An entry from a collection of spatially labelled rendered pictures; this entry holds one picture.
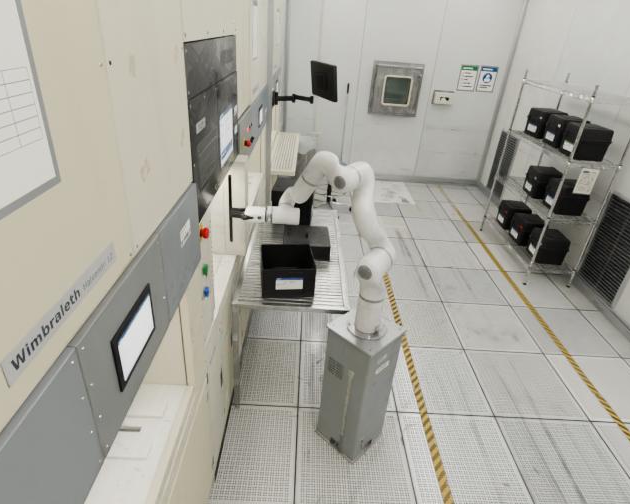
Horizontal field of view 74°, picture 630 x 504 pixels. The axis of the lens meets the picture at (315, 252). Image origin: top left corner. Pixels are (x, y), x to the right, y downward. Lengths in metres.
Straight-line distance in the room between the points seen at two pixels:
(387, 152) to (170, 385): 5.31
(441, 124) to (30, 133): 6.11
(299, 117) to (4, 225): 5.77
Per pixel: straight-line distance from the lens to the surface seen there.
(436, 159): 6.64
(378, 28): 6.19
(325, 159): 1.80
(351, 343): 1.97
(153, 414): 1.57
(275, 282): 2.15
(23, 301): 0.66
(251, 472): 2.44
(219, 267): 2.26
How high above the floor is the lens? 2.03
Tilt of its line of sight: 29 degrees down
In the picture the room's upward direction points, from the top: 5 degrees clockwise
